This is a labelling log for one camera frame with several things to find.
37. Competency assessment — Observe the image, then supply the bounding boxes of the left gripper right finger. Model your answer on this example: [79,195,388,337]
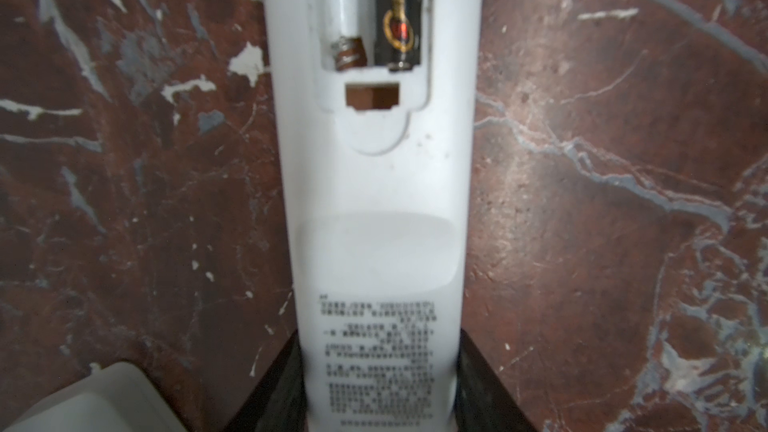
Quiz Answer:
[454,329,537,432]

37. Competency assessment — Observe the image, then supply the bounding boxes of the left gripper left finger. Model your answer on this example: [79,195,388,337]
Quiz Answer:
[224,331,306,432]

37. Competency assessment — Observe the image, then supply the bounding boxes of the short white remote control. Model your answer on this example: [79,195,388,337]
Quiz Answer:
[7,362,186,432]

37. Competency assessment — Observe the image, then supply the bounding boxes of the right black AA battery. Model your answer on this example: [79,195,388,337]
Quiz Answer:
[374,0,423,72]

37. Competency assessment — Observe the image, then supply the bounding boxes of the long white remote control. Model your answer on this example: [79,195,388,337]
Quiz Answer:
[263,0,482,431]

